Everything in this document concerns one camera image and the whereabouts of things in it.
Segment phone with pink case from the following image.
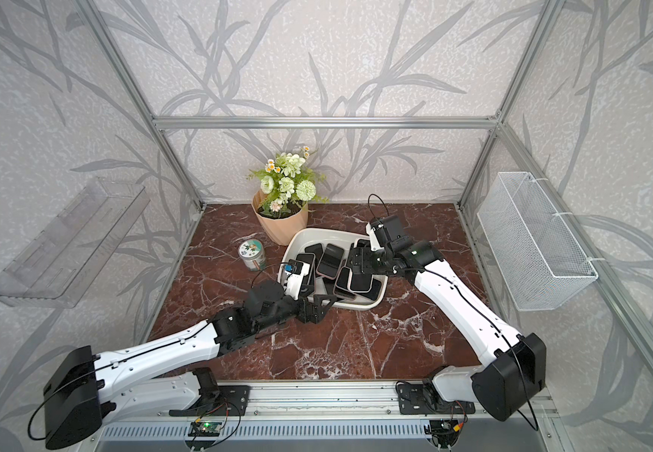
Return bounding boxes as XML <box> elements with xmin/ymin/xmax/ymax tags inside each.
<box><xmin>296</xmin><ymin>252</ymin><xmax>316</xmax><ymax>297</ymax></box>

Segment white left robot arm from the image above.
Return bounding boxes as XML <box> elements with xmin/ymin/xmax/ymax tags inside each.
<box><xmin>38</xmin><ymin>281</ymin><xmax>338</xmax><ymax>450</ymax></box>

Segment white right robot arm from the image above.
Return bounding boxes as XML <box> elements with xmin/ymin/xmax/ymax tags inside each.
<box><xmin>346</xmin><ymin>240</ymin><xmax>547</xmax><ymax>422</ymax></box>

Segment phone pink case in box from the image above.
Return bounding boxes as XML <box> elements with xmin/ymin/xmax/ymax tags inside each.
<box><xmin>316</xmin><ymin>243</ymin><xmax>345</xmax><ymax>280</ymax></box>

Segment large phone grey case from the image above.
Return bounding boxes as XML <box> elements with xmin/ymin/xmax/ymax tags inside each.
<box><xmin>333</xmin><ymin>267</ymin><xmax>356</xmax><ymax>301</ymax></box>

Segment dark phone back of box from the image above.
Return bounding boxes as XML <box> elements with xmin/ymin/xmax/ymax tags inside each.
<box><xmin>304</xmin><ymin>243</ymin><xmax>324</xmax><ymax>261</ymax></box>

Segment white plastic storage box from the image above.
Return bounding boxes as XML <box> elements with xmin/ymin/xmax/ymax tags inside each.
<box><xmin>278</xmin><ymin>228</ymin><xmax>388</xmax><ymax>311</ymax></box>

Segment round tin with cartoon lid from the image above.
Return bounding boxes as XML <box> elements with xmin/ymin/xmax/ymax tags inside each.
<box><xmin>238</xmin><ymin>239</ymin><xmax>266</xmax><ymax>271</ymax></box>

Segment beige flower pot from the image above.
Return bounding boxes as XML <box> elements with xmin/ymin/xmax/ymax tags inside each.
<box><xmin>251</xmin><ymin>190</ymin><xmax>309</xmax><ymax>246</ymax></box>

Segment white and green artificial flowers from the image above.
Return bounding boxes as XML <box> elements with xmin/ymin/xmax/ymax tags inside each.
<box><xmin>247</xmin><ymin>145</ymin><xmax>328</xmax><ymax>220</ymax></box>

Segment left circuit board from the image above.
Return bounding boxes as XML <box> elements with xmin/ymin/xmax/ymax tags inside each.
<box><xmin>187</xmin><ymin>419</ymin><xmax>225</xmax><ymax>438</ymax></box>

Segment circuit board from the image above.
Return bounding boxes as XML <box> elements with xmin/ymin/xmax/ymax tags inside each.
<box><xmin>187</xmin><ymin>419</ymin><xmax>225</xmax><ymax>438</ymax></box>
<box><xmin>424</xmin><ymin>419</ymin><xmax>463</xmax><ymax>439</ymax></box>

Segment right circuit board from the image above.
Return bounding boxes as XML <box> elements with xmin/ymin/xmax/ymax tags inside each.
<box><xmin>424</xmin><ymin>419</ymin><xmax>463</xmax><ymax>439</ymax></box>

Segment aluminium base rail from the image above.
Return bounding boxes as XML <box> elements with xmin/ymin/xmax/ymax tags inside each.
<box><xmin>99</xmin><ymin>379</ymin><xmax>559</xmax><ymax>442</ymax></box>

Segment white wire mesh basket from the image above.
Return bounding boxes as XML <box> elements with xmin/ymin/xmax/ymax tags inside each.
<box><xmin>477</xmin><ymin>171</ymin><xmax>599</xmax><ymax>312</ymax></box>

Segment clear acrylic wall shelf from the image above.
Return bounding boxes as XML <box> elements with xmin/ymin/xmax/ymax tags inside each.
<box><xmin>0</xmin><ymin>177</ymin><xmax>150</xmax><ymax>309</ymax></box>

